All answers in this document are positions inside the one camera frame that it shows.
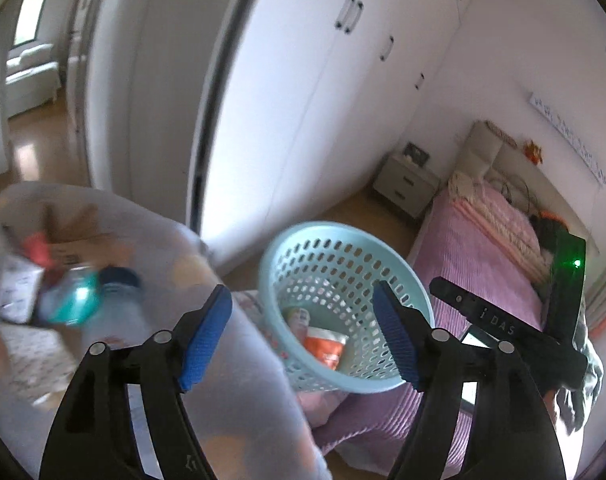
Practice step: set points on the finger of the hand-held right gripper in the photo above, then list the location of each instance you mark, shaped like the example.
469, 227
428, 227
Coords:
475, 312

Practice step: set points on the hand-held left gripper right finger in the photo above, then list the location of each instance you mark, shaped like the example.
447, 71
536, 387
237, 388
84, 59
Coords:
394, 336

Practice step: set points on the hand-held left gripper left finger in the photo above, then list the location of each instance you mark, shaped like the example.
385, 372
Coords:
208, 340

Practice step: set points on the translucent white plastic bag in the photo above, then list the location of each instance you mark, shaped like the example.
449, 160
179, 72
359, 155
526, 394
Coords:
233, 410

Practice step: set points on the light blue perforated basket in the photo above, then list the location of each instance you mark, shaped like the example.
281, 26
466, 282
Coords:
328, 260

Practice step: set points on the bed with pink blanket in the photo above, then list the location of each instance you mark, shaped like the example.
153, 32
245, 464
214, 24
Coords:
478, 280

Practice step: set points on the black cloth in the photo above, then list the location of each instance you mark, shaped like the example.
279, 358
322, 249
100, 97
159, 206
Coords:
548, 232

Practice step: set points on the orange snack packet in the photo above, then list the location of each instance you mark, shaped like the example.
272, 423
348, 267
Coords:
324, 346

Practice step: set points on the folded pink striped blanket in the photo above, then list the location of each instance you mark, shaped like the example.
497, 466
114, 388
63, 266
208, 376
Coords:
498, 230

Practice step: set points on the pink and white packet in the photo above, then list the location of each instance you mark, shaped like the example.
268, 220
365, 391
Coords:
298, 319

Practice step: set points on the clear bottle with blue cap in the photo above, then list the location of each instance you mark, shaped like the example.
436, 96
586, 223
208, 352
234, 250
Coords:
119, 300

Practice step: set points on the grey cloth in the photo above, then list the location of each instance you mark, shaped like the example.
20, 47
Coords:
583, 380

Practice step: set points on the beige bed headboard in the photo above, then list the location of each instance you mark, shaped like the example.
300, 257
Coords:
513, 165

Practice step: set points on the orange plush toy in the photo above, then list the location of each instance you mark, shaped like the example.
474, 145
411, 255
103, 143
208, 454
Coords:
533, 152

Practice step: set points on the teal round packet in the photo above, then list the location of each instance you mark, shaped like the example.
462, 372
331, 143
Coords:
72, 297

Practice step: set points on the grey nightstand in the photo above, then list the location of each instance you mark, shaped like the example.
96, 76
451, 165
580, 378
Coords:
405, 182

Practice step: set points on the brown cardboard box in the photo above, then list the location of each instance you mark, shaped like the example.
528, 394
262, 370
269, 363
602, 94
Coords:
83, 245

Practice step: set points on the red wrapper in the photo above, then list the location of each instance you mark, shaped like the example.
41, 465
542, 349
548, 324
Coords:
37, 250

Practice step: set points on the white carton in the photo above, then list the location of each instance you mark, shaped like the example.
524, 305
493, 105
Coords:
15, 287

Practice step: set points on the white wardrobe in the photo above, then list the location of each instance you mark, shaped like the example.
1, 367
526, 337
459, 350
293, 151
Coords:
323, 85

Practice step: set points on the white sliding door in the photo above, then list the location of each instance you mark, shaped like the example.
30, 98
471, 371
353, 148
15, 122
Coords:
143, 75

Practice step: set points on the white sofa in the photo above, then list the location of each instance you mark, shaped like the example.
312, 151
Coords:
30, 77

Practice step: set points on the window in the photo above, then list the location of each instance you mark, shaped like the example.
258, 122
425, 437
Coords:
31, 12

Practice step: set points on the white wall sticker strip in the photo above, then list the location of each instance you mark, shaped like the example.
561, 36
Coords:
568, 135

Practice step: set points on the dark picture frame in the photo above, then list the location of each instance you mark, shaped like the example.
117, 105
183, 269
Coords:
416, 152

